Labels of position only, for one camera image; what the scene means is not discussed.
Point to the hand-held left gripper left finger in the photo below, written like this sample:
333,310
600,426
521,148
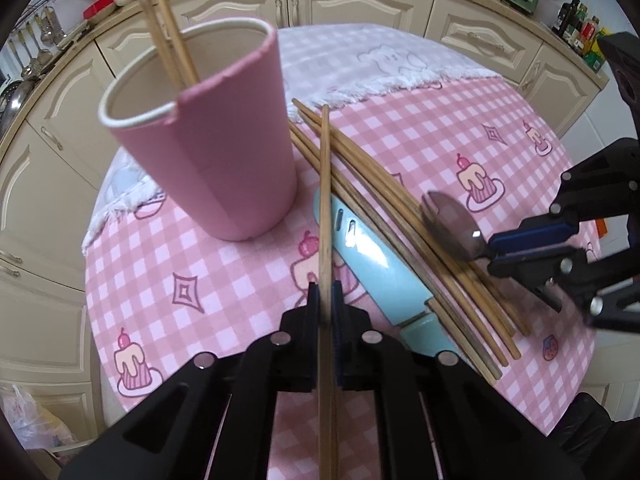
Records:
314,320

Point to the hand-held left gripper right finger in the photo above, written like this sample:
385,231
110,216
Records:
337,330

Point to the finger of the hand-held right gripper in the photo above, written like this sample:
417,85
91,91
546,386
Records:
530,265
535,232

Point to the light blue knife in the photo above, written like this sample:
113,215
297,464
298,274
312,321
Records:
380,270

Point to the metal spoon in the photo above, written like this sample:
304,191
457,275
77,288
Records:
450,225

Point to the brown wooden chopstick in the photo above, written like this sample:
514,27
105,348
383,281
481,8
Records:
326,210

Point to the bunch of wooden chopsticks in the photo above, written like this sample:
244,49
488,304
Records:
380,195

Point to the pink paper cup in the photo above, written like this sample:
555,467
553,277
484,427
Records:
225,160

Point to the light wooden chopstick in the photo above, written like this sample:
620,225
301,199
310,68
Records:
157,25
172,20

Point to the cluster of condiment bottles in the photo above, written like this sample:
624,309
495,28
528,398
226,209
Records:
580,30

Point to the pink checked tablecloth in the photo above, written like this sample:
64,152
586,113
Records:
200,260

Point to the white pink checked towel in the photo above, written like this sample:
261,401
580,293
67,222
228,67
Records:
350,60

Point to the cream base kitchen cabinets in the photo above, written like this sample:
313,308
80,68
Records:
350,2

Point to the clear plastic bag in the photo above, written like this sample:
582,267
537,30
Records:
30,420

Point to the steel colander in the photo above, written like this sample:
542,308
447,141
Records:
12,100

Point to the red box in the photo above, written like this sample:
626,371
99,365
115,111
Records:
100,5

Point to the hanging steel ladle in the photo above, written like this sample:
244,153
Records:
60,22
37,42
49,27
20,55

